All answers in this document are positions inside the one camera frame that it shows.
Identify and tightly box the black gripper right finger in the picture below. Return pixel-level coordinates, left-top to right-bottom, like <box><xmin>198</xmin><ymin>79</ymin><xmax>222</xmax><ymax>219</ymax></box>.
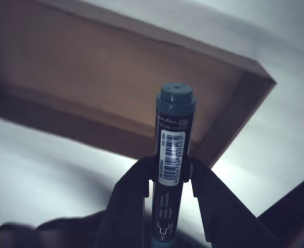
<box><xmin>183</xmin><ymin>157</ymin><xmax>282</xmax><ymax>248</ymax></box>

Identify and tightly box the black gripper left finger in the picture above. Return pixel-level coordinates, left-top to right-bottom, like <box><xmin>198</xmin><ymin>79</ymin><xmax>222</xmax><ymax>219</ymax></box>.
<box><xmin>98</xmin><ymin>154</ymin><xmax>157</xmax><ymax>248</ymax></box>

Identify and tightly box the green black marker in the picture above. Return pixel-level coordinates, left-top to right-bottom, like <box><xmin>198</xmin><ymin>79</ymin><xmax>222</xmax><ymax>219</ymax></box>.
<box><xmin>150</xmin><ymin>82</ymin><xmax>198</xmax><ymax>248</ymax></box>

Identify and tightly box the open brown cardboard box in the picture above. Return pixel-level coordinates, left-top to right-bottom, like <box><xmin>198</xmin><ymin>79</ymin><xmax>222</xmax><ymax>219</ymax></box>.
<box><xmin>0</xmin><ymin>0</ymin><xmax>277</xmax><ymax>168</ymax></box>

